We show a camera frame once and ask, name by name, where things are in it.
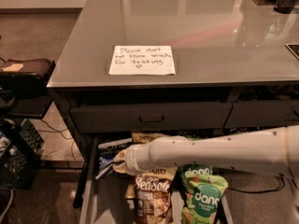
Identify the black device with sticky note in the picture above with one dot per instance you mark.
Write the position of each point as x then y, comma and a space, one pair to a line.
28, 77

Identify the dark tablet on counter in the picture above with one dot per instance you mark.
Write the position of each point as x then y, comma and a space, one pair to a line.
294, 49

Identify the white handwritten paper note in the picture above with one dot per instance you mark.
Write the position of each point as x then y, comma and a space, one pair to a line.
142, 60

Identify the dark top left drawer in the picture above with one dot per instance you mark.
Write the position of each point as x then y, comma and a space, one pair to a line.
149, 117

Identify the dark top right drawer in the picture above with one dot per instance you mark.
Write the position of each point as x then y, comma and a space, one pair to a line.
266, 113

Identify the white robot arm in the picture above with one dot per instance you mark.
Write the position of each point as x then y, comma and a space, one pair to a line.
269, 152

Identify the rear Late July chip bag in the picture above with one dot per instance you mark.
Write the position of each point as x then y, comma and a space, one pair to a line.
143, 138

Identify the late july chip bag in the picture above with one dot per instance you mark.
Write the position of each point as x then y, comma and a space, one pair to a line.
143, 138
151, 194

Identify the open grey middle drawer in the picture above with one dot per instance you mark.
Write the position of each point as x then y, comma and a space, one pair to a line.
104, 199

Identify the black crate with items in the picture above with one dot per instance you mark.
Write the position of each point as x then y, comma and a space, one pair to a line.
20, 147

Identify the front green Dang bag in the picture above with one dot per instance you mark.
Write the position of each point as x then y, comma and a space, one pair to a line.
203, 195

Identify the green dang bag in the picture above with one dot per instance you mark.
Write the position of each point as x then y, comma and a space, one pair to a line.
203, 195
196, 169

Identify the front Late July chip bag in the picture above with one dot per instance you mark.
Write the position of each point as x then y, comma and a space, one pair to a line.
151, 194

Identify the middle green Dang bag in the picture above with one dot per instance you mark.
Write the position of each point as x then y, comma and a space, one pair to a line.
196, 169

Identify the yellow-beige gripper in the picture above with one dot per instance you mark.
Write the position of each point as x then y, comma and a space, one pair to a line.
135, 160

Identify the blue chip bag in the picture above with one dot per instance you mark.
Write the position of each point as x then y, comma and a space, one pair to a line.
107, 152

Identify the dark drawer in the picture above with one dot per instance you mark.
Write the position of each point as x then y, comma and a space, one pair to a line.
266, 113
149, 117

